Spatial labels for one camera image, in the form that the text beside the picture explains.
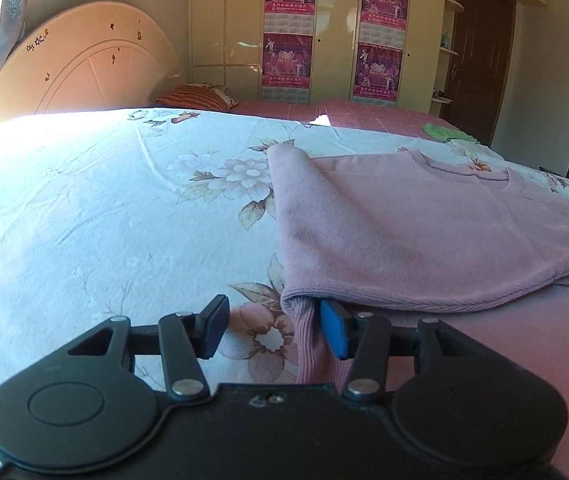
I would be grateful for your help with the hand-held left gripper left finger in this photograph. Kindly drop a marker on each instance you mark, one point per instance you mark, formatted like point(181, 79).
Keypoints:
point(216, 327)

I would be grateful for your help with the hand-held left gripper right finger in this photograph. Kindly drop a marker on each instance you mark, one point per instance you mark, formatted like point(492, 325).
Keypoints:
point(334, 331)

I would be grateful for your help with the pink knit sweater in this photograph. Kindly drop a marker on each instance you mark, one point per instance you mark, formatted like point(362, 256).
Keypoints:
point(389, 240)

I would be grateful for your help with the floral white blanket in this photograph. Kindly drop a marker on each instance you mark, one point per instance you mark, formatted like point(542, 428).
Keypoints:
point(89, 210)

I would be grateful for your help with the green cloth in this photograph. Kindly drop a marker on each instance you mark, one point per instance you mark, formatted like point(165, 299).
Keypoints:
point(444, 131)

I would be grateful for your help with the brown wooden door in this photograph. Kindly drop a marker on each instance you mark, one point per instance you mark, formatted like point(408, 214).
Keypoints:
point(481, 60)

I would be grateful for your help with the pink checked bedsheet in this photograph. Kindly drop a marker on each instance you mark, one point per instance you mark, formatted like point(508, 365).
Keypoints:
point(364, 115)

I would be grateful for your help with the orange striped pillow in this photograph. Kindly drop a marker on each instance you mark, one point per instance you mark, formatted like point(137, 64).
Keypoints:
point(194, 97)

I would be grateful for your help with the cream corner shelf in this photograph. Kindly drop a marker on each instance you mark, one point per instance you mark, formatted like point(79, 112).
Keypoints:
point(448, 50)

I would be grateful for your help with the cream wooden headboard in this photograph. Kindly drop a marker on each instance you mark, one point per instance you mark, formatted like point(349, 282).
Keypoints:
point(89, 60)

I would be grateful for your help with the cream wardrobe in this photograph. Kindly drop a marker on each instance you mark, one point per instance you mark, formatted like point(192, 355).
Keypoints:
point(334, 35)

